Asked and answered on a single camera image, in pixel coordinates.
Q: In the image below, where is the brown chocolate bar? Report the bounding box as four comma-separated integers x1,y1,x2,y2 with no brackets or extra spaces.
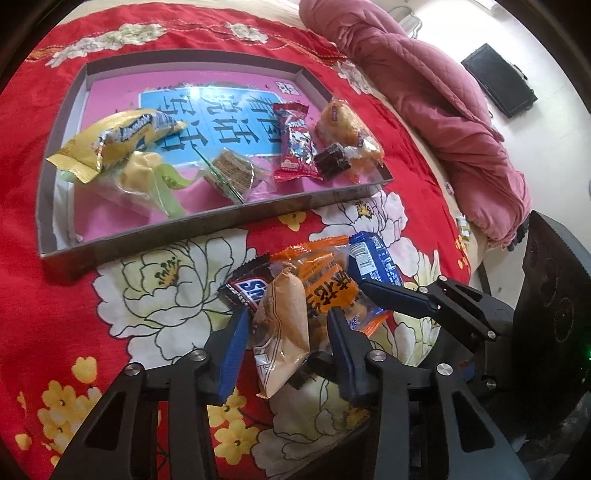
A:
217,253,273,317

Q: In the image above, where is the blue snack packet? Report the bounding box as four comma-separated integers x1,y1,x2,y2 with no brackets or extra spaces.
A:
346,232,403,287

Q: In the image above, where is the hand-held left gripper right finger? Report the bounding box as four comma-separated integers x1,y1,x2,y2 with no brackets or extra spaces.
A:
325,307,532,480

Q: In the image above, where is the pink quilt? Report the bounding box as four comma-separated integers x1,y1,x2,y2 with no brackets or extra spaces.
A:
299,0,531,247

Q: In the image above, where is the clear wafer packet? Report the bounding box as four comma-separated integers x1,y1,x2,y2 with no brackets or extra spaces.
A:
198,147,277,205

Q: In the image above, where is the small dark chocolate packet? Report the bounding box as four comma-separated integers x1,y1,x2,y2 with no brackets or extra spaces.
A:
314,143,358,182

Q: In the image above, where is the tan snack packet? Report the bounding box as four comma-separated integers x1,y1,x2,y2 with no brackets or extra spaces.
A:
252,270,311,398

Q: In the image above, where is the red snack packet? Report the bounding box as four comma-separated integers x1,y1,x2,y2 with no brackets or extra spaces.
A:
271,102,324,183

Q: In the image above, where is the black television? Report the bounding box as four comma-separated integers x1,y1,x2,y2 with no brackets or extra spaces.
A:
461,43,539,119

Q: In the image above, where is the red floral blanket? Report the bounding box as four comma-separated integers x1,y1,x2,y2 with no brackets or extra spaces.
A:
0,0,472,480

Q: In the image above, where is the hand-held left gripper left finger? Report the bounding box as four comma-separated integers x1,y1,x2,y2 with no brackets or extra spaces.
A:
48,307,252,480

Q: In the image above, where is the dark cloth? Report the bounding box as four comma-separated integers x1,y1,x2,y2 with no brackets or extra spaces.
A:
508,388,591,480

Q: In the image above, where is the grey cardboard tray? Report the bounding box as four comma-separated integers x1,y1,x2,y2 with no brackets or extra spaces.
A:
36,48,394,282

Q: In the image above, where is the green cake packet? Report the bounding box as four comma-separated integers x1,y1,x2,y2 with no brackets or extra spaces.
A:
60,152,190,217

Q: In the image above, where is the yellow snack packet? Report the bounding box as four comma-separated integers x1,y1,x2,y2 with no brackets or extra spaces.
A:
45,108,188,184

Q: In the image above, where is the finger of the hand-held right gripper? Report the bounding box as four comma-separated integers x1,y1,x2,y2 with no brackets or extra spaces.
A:
290,350,340,389
359,276,499,342

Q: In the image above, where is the orange snack packet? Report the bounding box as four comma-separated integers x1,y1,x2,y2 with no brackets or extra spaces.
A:
270,234,393,337

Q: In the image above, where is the pink book with blue label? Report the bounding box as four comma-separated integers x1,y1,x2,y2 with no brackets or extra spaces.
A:
53,76,384,241

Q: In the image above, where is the clear orange bun packet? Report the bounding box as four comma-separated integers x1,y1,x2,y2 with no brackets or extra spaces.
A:
315,95,385,183

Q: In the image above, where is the white metal chair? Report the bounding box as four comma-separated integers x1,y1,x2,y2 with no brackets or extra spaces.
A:
397,4,423,35

